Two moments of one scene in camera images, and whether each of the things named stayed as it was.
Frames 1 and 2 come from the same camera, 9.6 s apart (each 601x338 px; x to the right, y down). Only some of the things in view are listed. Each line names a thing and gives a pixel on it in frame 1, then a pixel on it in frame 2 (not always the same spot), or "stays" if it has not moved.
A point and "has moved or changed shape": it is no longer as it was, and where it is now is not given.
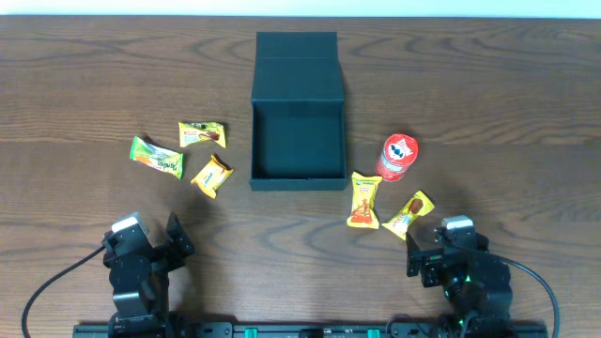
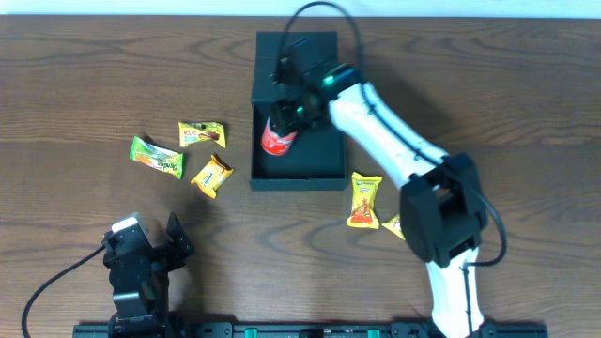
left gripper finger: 182,247 stays
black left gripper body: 157,271 stays
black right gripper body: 436,275 -> 293,115
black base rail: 130,330 stays
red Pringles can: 399,152 has moved or changed shape
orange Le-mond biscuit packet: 212,176 stays
